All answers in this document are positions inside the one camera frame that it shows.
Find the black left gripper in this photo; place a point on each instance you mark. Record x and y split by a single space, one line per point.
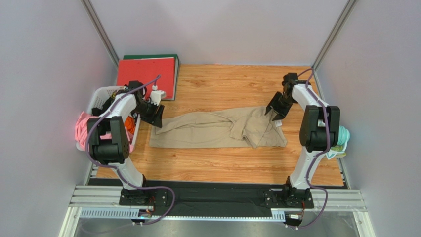
155 119

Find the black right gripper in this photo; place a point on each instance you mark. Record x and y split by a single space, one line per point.
280 103

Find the beige t-shirt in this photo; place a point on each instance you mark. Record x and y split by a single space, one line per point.
232 128

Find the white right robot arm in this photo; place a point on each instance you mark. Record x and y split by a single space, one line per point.
319 132

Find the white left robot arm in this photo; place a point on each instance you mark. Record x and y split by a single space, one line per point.
107 144

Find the orange t-shirt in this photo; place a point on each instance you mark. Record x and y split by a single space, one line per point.
130 125

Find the green folder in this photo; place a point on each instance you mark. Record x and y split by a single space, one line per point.
177 70

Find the black floral t-shirt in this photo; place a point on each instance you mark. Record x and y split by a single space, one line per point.
107 104

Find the white laundry basket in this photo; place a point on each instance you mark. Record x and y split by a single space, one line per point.
99 98

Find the teal cat-ear headphones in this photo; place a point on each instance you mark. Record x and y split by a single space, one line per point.
343 139

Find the pink t-shirt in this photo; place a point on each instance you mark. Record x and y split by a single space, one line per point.
81 131

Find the green book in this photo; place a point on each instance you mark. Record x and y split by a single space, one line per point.
339 154

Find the aluminium frame rail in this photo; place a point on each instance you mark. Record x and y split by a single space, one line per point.
95 211

